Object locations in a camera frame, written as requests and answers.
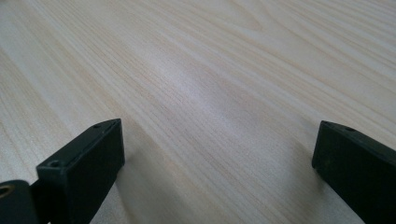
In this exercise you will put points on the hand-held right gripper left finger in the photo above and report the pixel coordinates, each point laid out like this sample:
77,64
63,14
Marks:
81,168

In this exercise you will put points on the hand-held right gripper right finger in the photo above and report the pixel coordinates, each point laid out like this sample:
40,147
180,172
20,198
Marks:
358,168

